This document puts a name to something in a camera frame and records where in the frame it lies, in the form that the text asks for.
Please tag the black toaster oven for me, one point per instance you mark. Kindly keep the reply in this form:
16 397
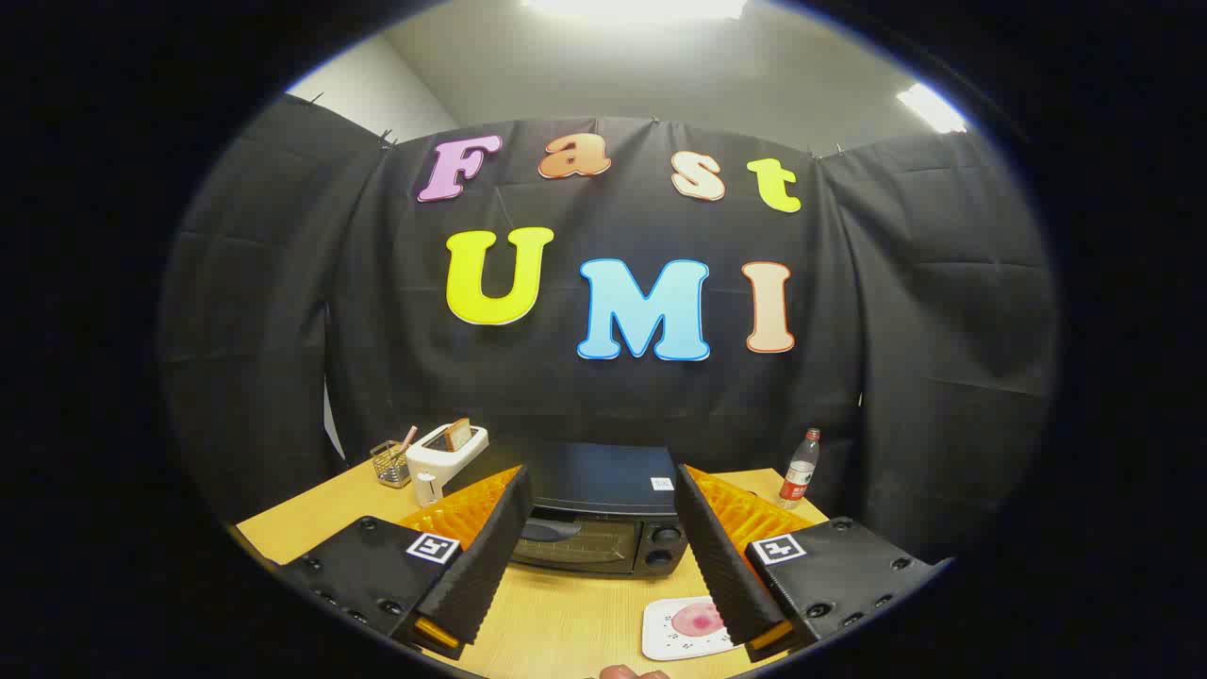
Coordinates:
603 476

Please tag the clear bottle red label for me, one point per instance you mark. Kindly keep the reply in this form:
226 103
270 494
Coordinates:
799 471

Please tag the white bread toaster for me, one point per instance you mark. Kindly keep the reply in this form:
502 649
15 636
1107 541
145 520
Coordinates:
438 467

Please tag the white square food tray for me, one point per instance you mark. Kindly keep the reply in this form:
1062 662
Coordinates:
658 641

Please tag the pink straw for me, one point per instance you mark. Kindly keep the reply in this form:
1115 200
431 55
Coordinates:
408 438

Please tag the black backdrop cloth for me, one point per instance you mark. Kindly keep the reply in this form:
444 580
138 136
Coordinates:
849 330

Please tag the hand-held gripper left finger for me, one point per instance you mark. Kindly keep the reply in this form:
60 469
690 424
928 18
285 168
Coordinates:
495 556

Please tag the brown toast slice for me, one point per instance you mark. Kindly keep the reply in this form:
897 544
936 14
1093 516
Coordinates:
459 435

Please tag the ceiling light panel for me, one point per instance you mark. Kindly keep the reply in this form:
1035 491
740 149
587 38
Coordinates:
932 107

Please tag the pink ham slice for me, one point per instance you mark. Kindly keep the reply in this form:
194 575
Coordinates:
693 620

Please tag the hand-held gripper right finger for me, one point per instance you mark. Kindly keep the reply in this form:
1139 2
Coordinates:
717 556

